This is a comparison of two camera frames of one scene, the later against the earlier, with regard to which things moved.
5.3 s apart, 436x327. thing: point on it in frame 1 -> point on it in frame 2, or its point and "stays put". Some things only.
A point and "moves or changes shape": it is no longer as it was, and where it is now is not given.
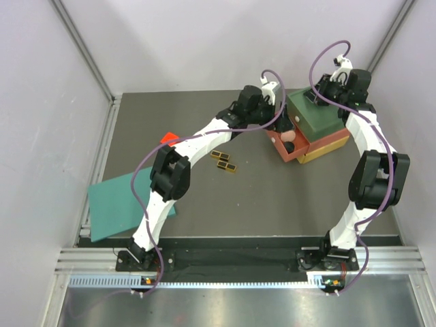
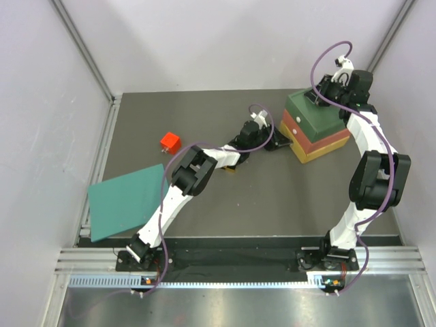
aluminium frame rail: (97, 268) stays put
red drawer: (302, 144) moves or changes shape
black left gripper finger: (285, 123) -> (280, 139)
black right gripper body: (330, 89) stays put
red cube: (169, 136) stays put
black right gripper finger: (310, 94) stays put
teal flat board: (114, 211) stays put
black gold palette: (227, 166) stays put
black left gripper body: (265, 112) -> (271, 146)
